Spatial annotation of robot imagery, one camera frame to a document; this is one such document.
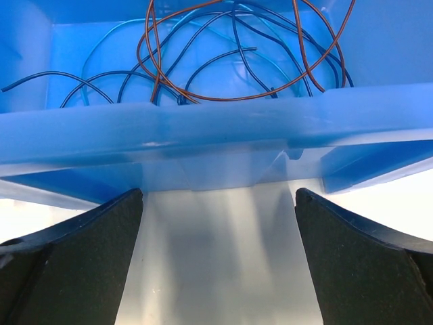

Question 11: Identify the dark blue cable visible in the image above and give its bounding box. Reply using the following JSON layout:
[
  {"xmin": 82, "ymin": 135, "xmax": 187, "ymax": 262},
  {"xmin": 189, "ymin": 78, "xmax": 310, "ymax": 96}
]
[
  {"xmin": 116, "ymin": 3, "xmax": 355, "ymax": 104},
  {"xmin": 0, "ymin": 70, "xmax": 183, "ymax": 109}
]

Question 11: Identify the near blue bin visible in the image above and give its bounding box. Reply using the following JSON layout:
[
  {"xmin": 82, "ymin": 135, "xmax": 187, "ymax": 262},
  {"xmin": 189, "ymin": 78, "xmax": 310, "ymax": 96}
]
[{"xmin": 1, "ymin": 1, "xmax": 432, "ymax": 209}]

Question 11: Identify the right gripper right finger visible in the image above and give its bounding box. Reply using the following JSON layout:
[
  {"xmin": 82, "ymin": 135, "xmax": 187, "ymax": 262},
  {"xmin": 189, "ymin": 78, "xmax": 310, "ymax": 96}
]
[{"xmin": 295, "ymin": 188, "xmax": 432, "ymax": 324}]

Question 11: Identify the brown cable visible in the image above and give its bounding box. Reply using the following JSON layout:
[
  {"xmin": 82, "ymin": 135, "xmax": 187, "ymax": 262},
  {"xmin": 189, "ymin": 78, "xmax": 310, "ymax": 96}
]
[{"xmin": 137, "ymin": 0, "xmax": 356, "ymax": 105}]

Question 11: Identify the light blue cable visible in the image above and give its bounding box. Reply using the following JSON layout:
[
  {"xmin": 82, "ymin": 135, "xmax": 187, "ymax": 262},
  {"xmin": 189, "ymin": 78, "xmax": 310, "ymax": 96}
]
[{"xmin": 81, "ymin": 8, "xmax": 305, "ymax": 106}]

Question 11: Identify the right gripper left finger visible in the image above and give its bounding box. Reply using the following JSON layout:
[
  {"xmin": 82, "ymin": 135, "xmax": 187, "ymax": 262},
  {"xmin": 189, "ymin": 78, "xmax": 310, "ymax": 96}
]
[{"xmin": 1, "ymin": 189, "xmax": 143, "ymax": 324}]

